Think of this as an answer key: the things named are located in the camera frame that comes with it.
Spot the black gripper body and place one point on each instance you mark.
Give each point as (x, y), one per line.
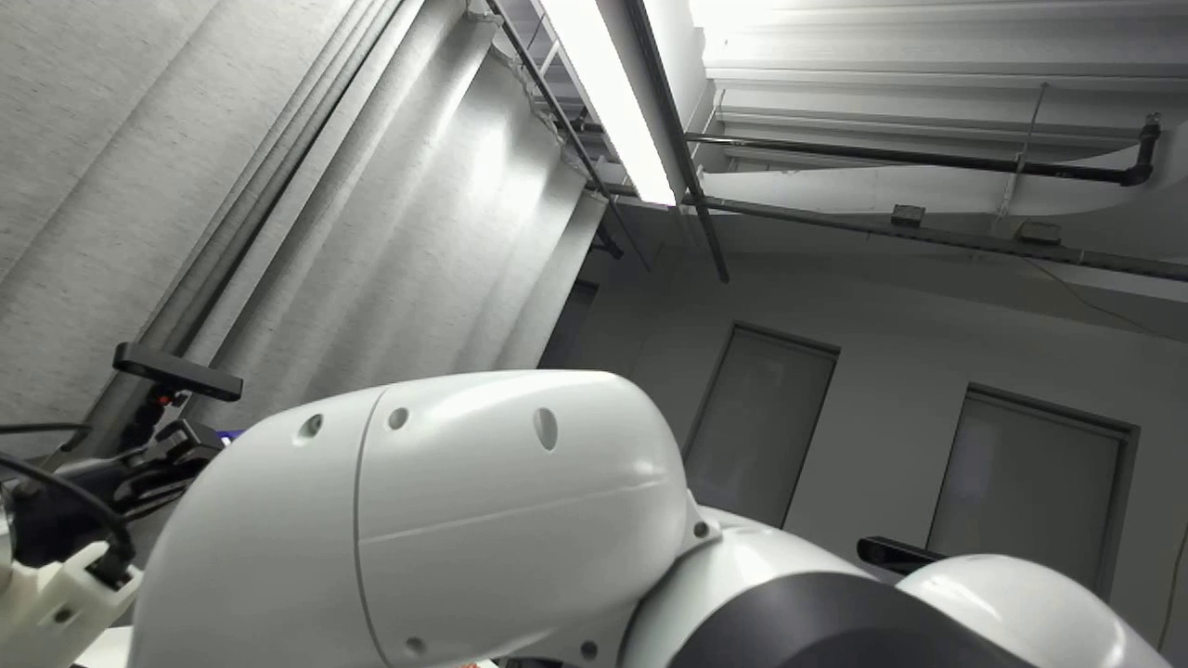
(114, 484)

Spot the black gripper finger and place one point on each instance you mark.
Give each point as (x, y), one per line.
(192, 469)
(176, 438)

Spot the blue bowl with banana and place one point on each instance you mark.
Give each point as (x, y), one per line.
(229, 436)

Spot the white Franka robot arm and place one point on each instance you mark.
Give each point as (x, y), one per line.
(496, 531)

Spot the black tripod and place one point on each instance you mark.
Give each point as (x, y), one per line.
(135, 427)

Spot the grey curtain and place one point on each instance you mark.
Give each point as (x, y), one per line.
(98, 149)
(374, 246)

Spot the ceiling light strip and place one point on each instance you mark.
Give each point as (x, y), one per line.
(613, 87)

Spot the grey door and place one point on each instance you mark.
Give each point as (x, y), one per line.
(762, 421)
(1035, 495)

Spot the dark ceiling beam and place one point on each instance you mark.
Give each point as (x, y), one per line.
(676, 124)

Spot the black ceiling pipe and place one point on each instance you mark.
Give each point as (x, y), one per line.
(929, 156)

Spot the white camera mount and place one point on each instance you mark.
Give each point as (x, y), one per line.
(56, 605)

